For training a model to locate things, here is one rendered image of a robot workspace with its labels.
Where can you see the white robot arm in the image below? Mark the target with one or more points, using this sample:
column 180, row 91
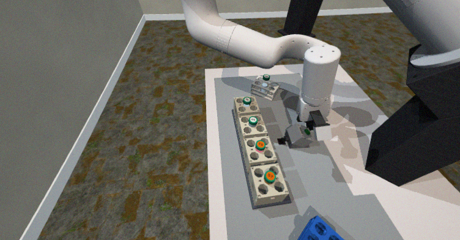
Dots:
column 434, row 23

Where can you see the white tube rack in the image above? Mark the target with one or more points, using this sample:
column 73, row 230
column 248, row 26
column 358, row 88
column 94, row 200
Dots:
column 269, row 94

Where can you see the blue tube rack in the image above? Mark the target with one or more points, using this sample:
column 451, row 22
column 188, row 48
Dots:
column 315, row 228

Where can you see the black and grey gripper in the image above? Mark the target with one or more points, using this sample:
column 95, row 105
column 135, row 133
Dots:
column 304, row 109

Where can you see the beige bucket adapter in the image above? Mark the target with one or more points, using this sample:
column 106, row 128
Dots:
column 263, row 193
column 252, row 157
column 241, row 110
column 245, row 131

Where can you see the grey bench mat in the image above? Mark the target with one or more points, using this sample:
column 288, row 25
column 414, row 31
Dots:
column 315, row 184

